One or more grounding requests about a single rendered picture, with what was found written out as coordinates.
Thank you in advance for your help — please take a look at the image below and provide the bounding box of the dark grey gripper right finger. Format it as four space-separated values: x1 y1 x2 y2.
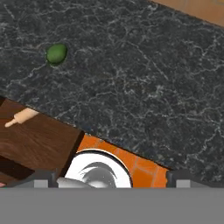
165 169 221 189

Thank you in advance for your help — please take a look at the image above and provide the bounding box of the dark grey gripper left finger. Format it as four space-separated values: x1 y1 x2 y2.
3 169 59 189

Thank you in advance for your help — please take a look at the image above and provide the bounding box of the wooden rolling pin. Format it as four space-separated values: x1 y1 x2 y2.
4 107 40 129

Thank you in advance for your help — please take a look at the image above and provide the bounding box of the white round disc with rim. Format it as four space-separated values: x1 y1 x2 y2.
56 149 134 189

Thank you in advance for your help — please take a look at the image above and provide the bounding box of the green avocado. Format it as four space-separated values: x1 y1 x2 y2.
45 43 69 67

